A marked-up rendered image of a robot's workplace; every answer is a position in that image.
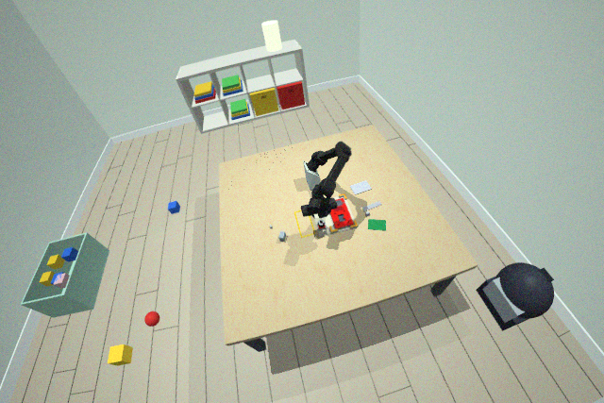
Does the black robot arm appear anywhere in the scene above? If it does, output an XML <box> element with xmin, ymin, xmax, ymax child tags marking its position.
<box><xmin>306</xmin><ymin>141</ymin><xmax>352</xmax><ymax>219</ymax></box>

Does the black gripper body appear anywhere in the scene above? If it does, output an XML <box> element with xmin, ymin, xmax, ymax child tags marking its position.
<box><xmin>301</xmin><ymin>197</ymin><xmax>338</xmax><ymax>217</ymax></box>

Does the green flat patch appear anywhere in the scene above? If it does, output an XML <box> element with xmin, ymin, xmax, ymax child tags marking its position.
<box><xmin>368</xmin><ymin>219</ymin><xmax>386</xmax><ymax>231</ymax></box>

